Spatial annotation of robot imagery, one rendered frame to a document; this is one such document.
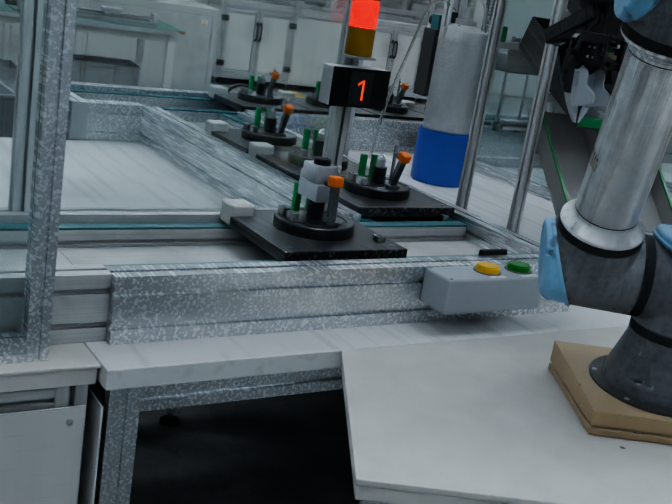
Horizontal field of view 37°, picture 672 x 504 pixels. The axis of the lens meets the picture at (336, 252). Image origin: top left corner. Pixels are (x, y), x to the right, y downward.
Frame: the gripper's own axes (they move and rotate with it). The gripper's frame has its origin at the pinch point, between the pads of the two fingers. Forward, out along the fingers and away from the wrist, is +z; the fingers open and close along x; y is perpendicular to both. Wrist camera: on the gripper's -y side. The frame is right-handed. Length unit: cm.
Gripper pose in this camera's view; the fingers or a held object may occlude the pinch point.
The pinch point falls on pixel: (573, 114)
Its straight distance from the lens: 173.5
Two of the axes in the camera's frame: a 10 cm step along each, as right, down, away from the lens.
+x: 8.4, -0.2, 5.4
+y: 5.2, 3.1, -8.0
